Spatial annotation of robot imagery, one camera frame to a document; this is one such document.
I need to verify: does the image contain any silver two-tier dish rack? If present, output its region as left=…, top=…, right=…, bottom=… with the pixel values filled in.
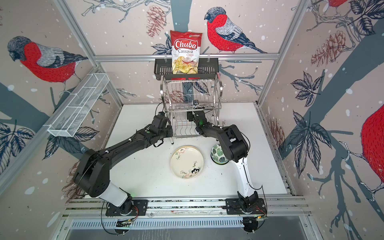
left=160, top=75, right=223, bottom=139

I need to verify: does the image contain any green leaf pattern bowl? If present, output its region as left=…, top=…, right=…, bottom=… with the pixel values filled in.
left=210, top=144, right=230, bottom=162

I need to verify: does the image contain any white floral plate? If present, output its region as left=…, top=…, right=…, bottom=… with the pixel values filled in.
left=170, top=146, right=204, bottom=179

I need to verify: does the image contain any blue floral white bowl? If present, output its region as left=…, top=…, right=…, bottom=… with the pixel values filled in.
left=212, top=159, right=229, bottom=166

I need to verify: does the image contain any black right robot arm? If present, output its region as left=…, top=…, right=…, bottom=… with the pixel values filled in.
left=187, top=110, right=268, bottom=217

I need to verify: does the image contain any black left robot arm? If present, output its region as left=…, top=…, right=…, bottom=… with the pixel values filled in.
left=73, top=112, right=173, bottom=215

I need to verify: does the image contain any Chuba cassava chips bag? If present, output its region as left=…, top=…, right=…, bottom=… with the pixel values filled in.
left=171, top=31, right=203, bottom=75

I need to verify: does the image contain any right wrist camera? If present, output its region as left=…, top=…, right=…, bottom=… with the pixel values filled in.
left=193, top=102, right=206, bottom=110

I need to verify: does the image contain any black wall basket shelf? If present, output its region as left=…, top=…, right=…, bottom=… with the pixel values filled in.
left=154, top=58, right=219, bottom=81

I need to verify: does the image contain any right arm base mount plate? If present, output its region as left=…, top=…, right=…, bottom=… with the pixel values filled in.
left=223, top=198, right=267, bottom=215

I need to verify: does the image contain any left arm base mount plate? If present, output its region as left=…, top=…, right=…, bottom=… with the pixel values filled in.
left=105, top=200, right=149, bottom=217

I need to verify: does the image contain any white wire wall basket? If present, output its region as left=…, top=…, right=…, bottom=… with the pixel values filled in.
left=48, top=73, right=110, bottom=137

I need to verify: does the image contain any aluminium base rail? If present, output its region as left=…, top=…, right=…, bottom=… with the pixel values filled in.
left=62, top=195, right=311, bottom=233

